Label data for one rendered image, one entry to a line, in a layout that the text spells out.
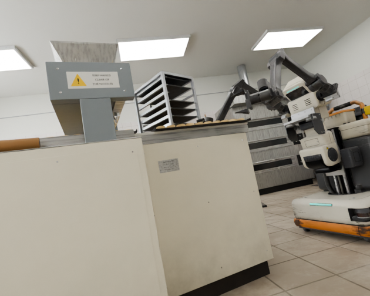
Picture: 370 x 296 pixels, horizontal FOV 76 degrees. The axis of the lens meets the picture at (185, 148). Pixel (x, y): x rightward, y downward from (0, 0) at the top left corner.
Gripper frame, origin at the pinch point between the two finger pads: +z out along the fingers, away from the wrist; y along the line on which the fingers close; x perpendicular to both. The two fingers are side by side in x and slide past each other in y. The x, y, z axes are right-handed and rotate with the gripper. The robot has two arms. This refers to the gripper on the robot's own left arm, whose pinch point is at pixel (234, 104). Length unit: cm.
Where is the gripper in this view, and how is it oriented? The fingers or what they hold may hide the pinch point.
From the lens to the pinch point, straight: 141.0
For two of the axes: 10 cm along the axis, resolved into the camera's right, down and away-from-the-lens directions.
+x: 3.9, 0.2, 9.2
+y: 2.0, 9.7, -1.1
